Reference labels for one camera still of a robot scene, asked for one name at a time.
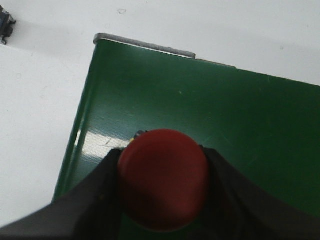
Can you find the green conveyor belt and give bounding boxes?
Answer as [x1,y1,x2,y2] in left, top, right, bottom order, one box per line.
[51,33,320,240]

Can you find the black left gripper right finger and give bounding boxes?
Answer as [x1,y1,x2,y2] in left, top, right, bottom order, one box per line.
[198,144,320,240]

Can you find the yellow push button back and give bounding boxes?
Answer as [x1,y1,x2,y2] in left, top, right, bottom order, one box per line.
[0,6,16,45]

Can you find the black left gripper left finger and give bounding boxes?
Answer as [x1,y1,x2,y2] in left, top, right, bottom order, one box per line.
[0,149,122,240]

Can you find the red push button back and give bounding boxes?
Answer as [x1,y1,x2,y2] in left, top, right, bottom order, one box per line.
[117,129,210,232]

